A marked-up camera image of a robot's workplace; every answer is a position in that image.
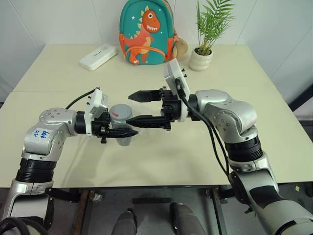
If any black cable bundle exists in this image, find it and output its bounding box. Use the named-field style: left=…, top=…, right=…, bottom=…
left=0, top=216, right=48, bottom=235

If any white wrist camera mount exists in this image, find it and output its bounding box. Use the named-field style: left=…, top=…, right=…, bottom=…
left=84, top=88, right=110, bottom=137
left=163, top=58, right=191, bottom=123

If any white ribbed plant pot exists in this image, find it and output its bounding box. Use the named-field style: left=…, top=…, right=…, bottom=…
left=189, top=47, right=214, bottom=72

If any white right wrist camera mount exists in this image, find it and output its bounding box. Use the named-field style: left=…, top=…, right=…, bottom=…
left=163, top=58, right=191, bottom=123

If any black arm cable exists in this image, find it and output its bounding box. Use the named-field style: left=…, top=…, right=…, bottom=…
left=175, top=82, right=233, bottom=181
left=66, top=86, right=101, bottom=110

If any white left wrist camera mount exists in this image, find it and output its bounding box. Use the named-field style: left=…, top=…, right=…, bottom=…
left=84, top=88, right=110, bottom=137

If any tan plush backpack pendant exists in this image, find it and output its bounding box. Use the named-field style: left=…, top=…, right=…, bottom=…
left=172, top=36, right=189, bottom=60

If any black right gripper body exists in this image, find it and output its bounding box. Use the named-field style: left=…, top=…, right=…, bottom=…
left=159, top=87, right=183, bottom=131

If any rusty metal table leg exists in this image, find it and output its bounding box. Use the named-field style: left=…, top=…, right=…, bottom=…
left=72, top=189, right=91, bottom=235

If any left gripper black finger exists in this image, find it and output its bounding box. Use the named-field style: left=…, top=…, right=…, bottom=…
left=107, top=129, right=139, bottom=139

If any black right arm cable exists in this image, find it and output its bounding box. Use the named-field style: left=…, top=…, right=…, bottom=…
left=175, top=82, right=233, bottom=181

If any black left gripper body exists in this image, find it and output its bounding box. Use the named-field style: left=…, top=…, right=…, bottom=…
left=91, top=111, right=112, bottom=145

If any black flat bar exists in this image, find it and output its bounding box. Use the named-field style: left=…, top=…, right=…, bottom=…
left=132, top=197, right=172, bottom=204

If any dark rounded grey shape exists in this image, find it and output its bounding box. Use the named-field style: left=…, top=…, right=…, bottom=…
left=169, top=202, right=206, bottom=235
left=113, top=208, right=138, bottom=235

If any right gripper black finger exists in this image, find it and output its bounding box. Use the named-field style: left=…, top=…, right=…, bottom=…
left=128, top=90, right=162, bottom=104
left=125, top=114, right=170, bottom=129

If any white rectangular box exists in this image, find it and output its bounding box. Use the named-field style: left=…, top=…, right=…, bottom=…
left=78, top=43, right=118, bottom=72

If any black object beside table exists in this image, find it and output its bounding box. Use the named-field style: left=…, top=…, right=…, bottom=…
left=288, top=80, right=313, bottom=121

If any dark metal table leg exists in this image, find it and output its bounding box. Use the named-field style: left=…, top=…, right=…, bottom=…
left=209, top=188, right=224, bottom=235

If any grey plastic cup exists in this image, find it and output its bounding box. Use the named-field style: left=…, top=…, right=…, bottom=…
left=109, top=103, right=134, bottom=147

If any green palm plant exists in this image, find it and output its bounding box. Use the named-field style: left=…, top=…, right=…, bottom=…
left=195, top=0, right=236, bottom=56

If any teal dinosaur backpack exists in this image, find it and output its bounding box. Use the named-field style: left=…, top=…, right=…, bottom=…
left=118, top=0, right=177, bottom=66

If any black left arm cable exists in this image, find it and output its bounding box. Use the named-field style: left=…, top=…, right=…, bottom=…
left=66, top=86, right=101, bottom=110

